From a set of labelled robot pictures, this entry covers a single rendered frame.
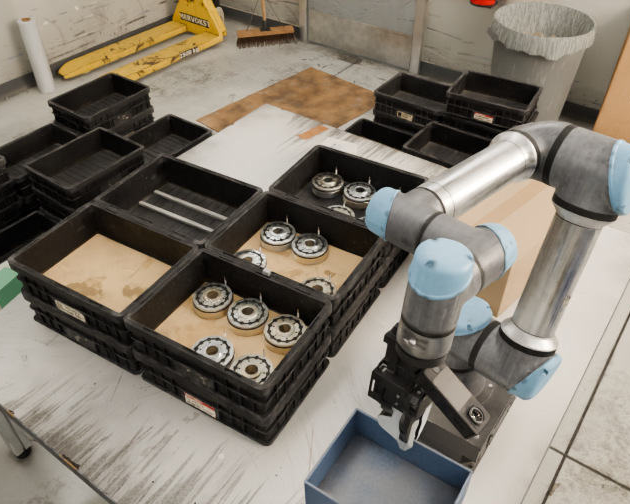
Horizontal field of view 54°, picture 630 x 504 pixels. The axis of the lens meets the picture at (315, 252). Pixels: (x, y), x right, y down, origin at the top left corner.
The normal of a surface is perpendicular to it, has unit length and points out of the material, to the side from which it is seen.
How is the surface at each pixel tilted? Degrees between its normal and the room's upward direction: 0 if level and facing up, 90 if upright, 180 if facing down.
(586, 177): 71
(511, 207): 0
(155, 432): 0
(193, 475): 0
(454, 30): 90
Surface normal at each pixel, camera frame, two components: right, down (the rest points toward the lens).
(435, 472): -0.55, 0.57
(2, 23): 0.81, 0.39
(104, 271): 0.00, -0.76
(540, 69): -0.22, 0.70
